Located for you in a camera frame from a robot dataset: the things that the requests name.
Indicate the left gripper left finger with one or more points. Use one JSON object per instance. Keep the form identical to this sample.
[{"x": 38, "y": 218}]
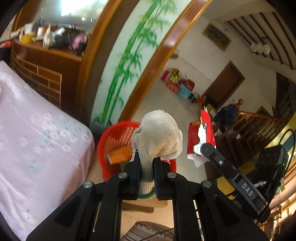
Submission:
[{"x": 93, "y": 211}]

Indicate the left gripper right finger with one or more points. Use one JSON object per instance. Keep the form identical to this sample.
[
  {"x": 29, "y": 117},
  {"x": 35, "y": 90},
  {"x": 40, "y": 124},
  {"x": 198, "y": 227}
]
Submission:
[{"x": 200, "y": 210}]

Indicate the orange cardboard box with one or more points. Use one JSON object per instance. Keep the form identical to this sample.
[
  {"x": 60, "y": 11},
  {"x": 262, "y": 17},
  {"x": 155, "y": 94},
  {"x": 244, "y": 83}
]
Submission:
[{"x": 120, "y": 155}]

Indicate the red white snack bag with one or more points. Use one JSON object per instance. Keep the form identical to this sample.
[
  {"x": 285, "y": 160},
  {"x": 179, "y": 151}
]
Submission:
[{"x": 200, "y": 132}]

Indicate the white knit glove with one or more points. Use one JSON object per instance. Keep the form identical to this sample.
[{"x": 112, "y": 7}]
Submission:
[{"x": 158, "y": 136}]

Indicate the red plastic mesh basket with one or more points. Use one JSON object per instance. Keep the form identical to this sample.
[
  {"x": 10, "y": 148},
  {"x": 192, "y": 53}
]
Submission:
[{"x": 114, "y": 137}]

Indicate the brown wooden door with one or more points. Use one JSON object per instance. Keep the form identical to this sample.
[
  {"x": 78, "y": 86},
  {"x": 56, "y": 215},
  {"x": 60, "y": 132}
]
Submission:
[{"x": 226, "y": 83}]

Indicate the wooden sideboard cabinet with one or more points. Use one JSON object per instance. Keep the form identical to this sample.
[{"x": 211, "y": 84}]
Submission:
[{"x": 52, "y": 73}]

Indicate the small framed landscape picture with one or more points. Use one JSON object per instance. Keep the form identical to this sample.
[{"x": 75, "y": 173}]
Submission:
[{"x": 217, "y": 37}]

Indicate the yellow container on sideboard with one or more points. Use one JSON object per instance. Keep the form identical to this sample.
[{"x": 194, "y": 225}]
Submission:
[{"x": 26, "y": 39}]

